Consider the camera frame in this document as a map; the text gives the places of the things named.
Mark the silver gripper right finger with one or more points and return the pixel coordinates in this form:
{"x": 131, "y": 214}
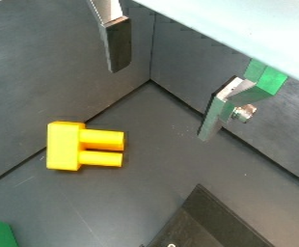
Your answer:
{"x": 223, "y": 110}

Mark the yellow three prong object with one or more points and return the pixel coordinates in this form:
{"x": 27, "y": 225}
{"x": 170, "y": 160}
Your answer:
{"x": 76, "y": 146}

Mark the black curved fixture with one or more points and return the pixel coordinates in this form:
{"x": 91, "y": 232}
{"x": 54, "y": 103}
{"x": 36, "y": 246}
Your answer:
{"x": 205, "y": 223}

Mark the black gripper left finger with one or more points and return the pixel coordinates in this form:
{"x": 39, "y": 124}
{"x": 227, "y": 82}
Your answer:
{"x": 114, "y": 26}

